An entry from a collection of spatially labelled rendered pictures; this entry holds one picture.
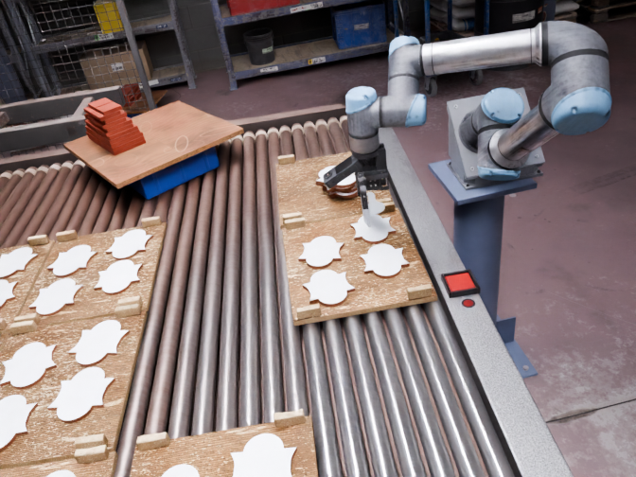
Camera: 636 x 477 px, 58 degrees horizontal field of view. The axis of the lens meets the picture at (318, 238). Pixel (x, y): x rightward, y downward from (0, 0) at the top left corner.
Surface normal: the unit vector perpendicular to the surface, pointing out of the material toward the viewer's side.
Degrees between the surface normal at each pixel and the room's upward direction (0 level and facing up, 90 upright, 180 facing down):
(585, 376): 0
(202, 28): 90
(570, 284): 0
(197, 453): 0
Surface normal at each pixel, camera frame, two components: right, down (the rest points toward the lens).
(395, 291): -0.13, -0.81
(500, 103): 0.03, -0.31
